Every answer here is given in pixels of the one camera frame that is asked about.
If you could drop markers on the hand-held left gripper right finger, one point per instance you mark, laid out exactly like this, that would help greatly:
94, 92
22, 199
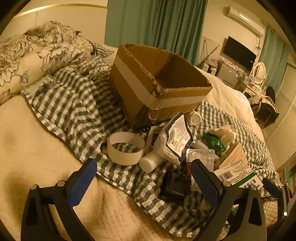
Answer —
205, 183

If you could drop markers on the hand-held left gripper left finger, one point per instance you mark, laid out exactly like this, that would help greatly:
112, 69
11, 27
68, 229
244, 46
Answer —
84, 180

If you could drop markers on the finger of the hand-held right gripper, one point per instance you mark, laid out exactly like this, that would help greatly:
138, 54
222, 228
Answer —
271, 186

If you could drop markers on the white plastic bottle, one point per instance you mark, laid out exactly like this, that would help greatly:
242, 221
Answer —
150, 162

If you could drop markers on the cardboard box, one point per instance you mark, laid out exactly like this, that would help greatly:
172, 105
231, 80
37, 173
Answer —
138, 88

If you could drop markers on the clear plastic box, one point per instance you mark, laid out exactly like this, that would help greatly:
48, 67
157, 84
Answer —
203, 155

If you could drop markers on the black case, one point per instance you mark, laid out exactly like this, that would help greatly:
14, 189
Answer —
175, 185

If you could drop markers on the white and green medicine box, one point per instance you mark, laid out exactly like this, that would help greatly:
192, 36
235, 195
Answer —
238, 173

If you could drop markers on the small white tube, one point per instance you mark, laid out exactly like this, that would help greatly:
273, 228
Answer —
200, 144

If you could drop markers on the beige paper box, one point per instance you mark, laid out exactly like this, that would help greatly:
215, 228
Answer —
233, 154

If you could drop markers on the green snack packet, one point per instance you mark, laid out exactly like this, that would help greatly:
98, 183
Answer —
214, 141

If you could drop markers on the white tape roll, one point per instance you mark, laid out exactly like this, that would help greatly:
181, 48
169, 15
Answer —
124, 160

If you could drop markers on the crumpled white tissue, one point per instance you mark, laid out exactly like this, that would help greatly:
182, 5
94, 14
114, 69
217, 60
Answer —
226, 134

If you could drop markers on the dark pouch with white label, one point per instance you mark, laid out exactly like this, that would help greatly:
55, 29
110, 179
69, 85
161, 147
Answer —
178, 136

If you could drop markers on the white plastic packet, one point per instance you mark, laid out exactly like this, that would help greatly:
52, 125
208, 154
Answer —
161, 147

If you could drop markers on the white louvered wardrobe door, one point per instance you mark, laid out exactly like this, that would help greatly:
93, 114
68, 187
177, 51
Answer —
284, 129

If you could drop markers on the checkered cloth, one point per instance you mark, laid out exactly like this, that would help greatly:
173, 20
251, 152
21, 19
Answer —
69, 109

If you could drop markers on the dark chair with clothes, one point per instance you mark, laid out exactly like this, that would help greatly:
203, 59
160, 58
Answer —
266, 111

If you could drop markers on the white dressing table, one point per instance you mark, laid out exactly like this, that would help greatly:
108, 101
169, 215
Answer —
251, 89

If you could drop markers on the grey cabinet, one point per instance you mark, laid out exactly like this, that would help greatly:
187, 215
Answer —
227, 74

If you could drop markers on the white floor appliance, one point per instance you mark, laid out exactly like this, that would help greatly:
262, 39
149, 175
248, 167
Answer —
210, 68

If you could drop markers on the oval white-framed mirror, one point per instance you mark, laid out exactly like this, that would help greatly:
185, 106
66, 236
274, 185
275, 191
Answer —
257, 71

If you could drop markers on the floral quilt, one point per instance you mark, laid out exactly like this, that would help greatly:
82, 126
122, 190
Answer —
46, 53

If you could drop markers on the narrow teal curtain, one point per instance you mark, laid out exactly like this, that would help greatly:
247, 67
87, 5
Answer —
275, 53

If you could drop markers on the black television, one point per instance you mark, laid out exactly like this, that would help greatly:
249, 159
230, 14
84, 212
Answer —
239, 52

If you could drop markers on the white air conditioner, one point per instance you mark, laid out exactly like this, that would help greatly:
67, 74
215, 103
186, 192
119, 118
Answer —
245, 19

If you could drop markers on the wide teal curtain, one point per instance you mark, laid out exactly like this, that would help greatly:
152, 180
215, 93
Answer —
150, 23

